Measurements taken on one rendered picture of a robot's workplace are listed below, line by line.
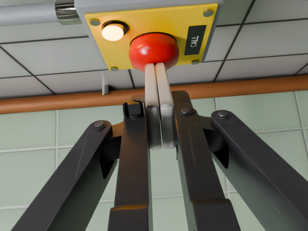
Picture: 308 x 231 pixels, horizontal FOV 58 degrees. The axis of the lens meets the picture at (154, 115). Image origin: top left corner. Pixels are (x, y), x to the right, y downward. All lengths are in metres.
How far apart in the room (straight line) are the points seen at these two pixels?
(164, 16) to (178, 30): 0.02
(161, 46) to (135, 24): 0.02
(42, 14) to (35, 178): 0.35
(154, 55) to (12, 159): 0.42
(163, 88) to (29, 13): 0.14
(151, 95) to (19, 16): 0.15
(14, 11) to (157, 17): 0.12
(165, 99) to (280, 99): 0.43
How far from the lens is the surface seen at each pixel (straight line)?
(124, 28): 0.20
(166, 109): 0.15
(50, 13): 0.26
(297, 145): 0.56
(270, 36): 0.42
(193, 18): 0.21
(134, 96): 0.18
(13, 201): 0.57
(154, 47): 0.21
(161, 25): 0.21
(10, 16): 0.27
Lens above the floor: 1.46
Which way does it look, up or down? 1 degrees up
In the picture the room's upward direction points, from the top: 94 degrees counter-clockwise
